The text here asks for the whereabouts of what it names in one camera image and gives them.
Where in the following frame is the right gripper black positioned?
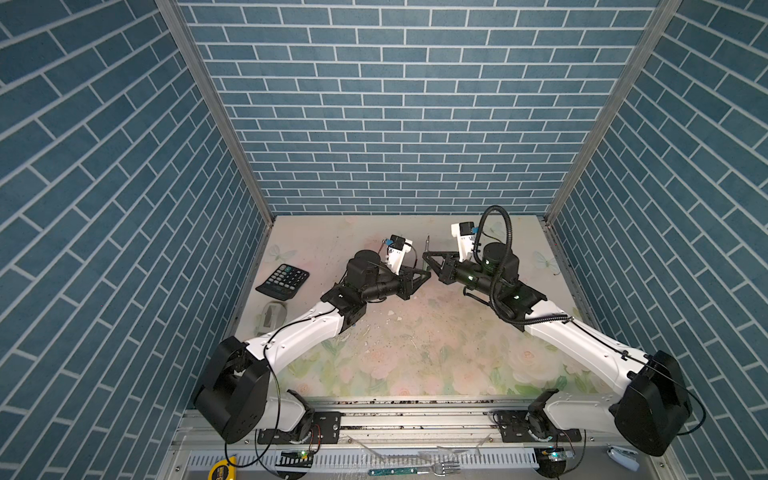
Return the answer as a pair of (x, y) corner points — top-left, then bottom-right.
(423, 250), (502, 301)

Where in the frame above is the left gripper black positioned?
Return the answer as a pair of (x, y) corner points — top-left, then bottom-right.
(359, 264), (430, 304)

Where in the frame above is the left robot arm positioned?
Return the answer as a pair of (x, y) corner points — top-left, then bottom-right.
(192, 250), (431, 445)

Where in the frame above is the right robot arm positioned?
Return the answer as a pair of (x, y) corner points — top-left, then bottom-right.
(423, 242), (693, 457)

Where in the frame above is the black calculator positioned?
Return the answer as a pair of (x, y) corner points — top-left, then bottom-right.
(255, 263), (310, 301)

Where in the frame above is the white blue stapler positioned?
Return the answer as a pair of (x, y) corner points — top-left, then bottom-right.
(606, 446), (640, 472)

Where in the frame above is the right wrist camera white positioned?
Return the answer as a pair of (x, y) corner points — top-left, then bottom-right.
(451, 221), (477, 262)

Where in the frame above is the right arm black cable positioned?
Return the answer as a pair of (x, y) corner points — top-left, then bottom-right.
(472, 205), (571, 328)

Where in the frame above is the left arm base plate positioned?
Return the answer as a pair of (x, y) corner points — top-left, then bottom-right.
(257, 411), (342, 447)

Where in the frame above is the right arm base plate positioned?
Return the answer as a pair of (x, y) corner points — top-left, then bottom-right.
(488, 410), (583, 445)

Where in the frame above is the green handled fork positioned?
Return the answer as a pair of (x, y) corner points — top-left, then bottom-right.
(367, 461), (461, 477)

